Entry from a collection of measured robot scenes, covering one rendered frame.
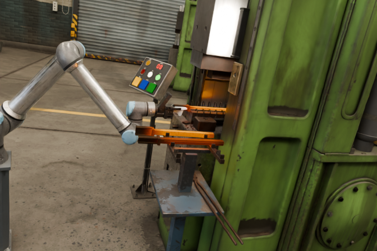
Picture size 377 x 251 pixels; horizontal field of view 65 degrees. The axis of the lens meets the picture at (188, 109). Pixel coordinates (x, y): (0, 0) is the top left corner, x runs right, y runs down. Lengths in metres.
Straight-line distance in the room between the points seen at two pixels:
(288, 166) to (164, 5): 8.40
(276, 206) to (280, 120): 0.60
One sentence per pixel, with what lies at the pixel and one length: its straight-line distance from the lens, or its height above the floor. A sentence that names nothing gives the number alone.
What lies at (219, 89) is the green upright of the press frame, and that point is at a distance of 2.18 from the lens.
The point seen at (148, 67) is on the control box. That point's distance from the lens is 2.44.
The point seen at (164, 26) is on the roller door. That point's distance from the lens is 9.83.
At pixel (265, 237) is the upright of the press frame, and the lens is 2.06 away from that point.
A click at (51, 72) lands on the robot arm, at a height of 1.13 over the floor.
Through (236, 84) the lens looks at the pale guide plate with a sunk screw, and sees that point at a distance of 1.63.
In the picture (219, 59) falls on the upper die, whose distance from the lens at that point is 1.84.
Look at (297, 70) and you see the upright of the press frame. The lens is 1.71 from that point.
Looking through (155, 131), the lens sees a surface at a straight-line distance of 1.53.
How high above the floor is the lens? 1.51
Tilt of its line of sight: 16 degrees down
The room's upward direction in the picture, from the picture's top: 10 degrees clockwise
